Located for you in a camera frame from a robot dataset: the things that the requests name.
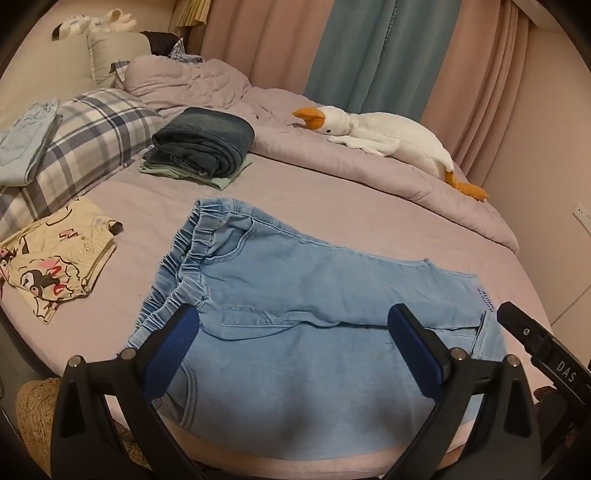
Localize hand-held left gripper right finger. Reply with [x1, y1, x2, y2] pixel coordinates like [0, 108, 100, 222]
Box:
[387, 304, 542, 480]

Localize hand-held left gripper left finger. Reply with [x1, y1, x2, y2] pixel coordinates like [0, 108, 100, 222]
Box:
[50, 304, 208, 480]

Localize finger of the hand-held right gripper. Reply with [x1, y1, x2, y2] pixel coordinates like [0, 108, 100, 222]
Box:
[497, 302, 591, 408]

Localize light blue denim pants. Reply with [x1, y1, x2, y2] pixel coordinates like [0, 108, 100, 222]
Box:
[124, 198, 509, 462]

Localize brown fuzzy rug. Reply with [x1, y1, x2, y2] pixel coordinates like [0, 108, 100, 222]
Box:
[16, 378, 153, 479]

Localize yellow cartoon print shorts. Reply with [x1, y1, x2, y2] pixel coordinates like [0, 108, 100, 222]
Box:
[0, 198, 124, 325]

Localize bed with pink sheet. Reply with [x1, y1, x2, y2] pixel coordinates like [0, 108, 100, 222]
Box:
[0, 83, 555, 467]

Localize folded green garment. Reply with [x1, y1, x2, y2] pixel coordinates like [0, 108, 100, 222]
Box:
[140, 148, 253, 191]

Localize lilac quilt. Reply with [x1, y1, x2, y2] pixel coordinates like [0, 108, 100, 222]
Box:
[124, 55, 520, 254]

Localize folded dark denim jeans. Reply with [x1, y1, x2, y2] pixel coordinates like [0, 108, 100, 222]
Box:
[151, 107, 256, 179]

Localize white goose plush toy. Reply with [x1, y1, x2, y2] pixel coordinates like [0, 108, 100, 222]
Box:
[292, 104, 489, 203]

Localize plaid pillow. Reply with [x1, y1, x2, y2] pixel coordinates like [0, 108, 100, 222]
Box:
[0, 88, 166, 241]

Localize folded pale blue garment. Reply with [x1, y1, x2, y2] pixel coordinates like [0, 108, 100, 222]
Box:
[0, 99, 64, 186]

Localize pink curtain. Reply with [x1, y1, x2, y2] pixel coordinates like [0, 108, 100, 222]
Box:
[418, 0, 533, 185]
[198, 0, 334, 95]

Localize plaid cloth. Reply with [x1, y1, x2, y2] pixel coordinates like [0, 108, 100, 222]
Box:
[167, 39, 205, 64]

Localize blue curtain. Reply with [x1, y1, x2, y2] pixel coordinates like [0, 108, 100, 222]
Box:
[304, 0, 459, 121]

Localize beige pillow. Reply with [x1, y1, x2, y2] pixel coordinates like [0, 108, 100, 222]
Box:
[87, 31, 152, 89]

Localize beige headboard cushion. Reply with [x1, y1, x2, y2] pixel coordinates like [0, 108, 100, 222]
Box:
[0, 34, 99, 139]

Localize dark cloth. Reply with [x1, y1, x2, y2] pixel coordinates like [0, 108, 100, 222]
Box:
[141, 31, 181, 57]

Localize white and black plush toy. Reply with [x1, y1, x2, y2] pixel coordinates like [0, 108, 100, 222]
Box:
[51, 8, 138, 42]

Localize yellow pleated cloth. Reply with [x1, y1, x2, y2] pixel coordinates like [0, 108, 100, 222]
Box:
[168, 0, 209, 27]

